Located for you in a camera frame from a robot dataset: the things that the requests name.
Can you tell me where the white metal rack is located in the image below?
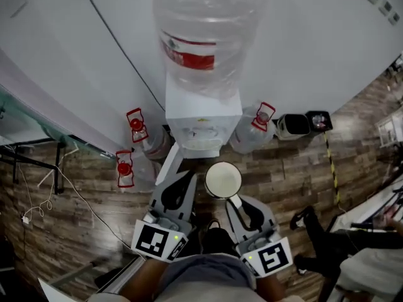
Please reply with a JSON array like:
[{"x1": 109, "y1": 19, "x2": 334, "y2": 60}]
[{"x1": 376, "y1": 110, "x2": 403, "y2": 149}]

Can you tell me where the white mesh panel rack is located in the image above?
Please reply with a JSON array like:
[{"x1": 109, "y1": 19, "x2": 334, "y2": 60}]
[{"x1": 37, "y1": 256, "x2": 145, "y2": 302}]

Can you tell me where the large clear water bottle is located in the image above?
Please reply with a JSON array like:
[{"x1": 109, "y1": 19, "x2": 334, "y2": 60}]
[{"x1": 152, "y1": 0, "x2": 268, "y2": 102}]

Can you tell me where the black frame white table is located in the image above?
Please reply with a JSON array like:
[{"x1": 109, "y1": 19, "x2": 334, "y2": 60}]
[{"x1": 327, "y1": 168, "x2": 403, "y2": 302}]

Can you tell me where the long white floor cable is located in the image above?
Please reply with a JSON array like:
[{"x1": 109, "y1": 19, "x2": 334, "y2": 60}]
[{"x1": 55, "y1": 165, "x2": 147, "y2": 260}]

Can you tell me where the yellow black hazard tape strip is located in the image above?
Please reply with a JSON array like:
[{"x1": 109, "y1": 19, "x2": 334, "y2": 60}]
[{"x1": 323, "y1": 131, "x2": 341, "y2": 204}]

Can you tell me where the white dispenser door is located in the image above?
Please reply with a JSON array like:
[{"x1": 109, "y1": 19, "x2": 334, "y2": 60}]
[{"x1": 155, "y1": 143, "x2": 183, "y2": 187}]

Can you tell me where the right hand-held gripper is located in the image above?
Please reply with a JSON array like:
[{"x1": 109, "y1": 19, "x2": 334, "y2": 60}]
[{"x1": 225, "y1": 196, "x2": 294, "y2": 278}]

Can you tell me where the person's left forearm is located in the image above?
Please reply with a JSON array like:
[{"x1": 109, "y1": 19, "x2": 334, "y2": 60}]
[{"x1": 121, "y1": 258, "x2": 173, "y2": 302}]

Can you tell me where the thin white charger cable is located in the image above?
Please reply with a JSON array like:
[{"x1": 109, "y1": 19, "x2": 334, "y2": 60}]
[{"x1": 12, "y1": 155, "x2": 54, "y2": 223}]

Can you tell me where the white slotted drip tray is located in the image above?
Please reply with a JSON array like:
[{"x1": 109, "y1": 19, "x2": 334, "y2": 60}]
[{"x1": 184, "y1": 137, "x2": 223, "y2": 150}]

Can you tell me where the white trash bin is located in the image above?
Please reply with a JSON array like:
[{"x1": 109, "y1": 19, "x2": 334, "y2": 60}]
[{"x1": 276, "y1": 113, "x2": 311, "y2": 140}]

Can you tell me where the person's right forearm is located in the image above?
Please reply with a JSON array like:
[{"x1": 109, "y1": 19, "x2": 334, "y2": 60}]
[{"x1": 255, "y1": 274, "x2": 288, "y2": 302}]

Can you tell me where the black wall cable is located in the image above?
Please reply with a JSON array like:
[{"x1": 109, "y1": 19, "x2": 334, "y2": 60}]
[{"x1": 77, "y1": 0, "x2": 166, "y2": 112}]

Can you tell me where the person's light shirt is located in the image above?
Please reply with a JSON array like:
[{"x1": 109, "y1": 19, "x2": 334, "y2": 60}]
[{"x1": 86, "y1": 281, "x2": 305, "y2": 302}]

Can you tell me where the white cup black rim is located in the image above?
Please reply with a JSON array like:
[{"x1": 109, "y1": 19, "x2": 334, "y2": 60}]
[{"x1": 204, "y1": 161, "x2": 243, "y2": 210}]

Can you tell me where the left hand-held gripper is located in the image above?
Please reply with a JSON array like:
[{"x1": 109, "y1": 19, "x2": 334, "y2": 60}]
[{"x1": 130, "y1": 171, "x2": 198, "y2": 262}]

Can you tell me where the frosted glass partition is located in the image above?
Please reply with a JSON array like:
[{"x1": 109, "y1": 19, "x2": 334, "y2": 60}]
[{"x1": 0, "y1": 83, "x2": 116, "y2": 160}]

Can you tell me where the clear water jug red cap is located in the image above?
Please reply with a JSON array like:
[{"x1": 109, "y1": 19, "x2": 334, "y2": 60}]
[
  {"x1": 115, "y1": 149, "x2": 163, "y2": 193},
  {"x1": 229, "y1": 101, "x2": 277, "y2": 155},
  {"x1": 125, "y1": 107, "x2": 173, "y2": 160}
]

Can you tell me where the white water dispenser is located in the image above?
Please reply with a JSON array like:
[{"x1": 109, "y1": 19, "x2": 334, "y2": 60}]
[{"x1": 165, "y1": 70, "x2": 243, "y2": 160}]

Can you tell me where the black trash bin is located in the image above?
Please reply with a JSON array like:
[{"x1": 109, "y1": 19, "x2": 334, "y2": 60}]
[{"x1": 305, "y1": 110, "x2": 334, "y2": 133}]

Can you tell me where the black metal frame table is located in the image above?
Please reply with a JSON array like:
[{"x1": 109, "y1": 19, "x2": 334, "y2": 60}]
[{"x1": 0, "y1": 140, "x2": 67, "y2": 194}]

